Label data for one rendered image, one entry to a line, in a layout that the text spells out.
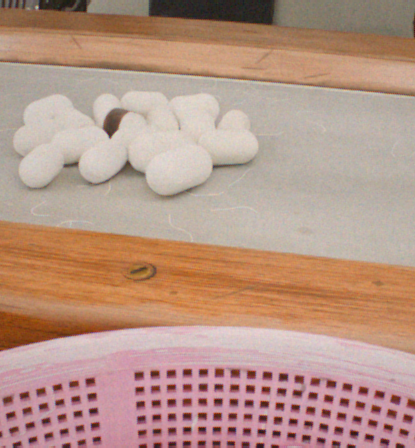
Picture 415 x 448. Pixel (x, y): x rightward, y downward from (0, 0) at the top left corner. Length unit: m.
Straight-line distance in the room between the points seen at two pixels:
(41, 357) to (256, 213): 0.17
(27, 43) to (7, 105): 0.12
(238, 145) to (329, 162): 0.06
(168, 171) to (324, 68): 0.25
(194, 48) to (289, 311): 0.37
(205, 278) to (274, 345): 0.04
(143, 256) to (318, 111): 0.27
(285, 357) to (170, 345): 0.03
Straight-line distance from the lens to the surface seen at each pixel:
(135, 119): 0.39
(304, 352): 0.19
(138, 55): 0.56
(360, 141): 0.43
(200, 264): 0.23
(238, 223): 0.31
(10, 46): 0.60
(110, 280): 0.22
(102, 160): 0.34
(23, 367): 0.19
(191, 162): 0.33
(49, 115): 0.41
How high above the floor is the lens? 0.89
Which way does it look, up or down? 29 degrees down
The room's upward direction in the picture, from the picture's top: 3 degrees clockwise
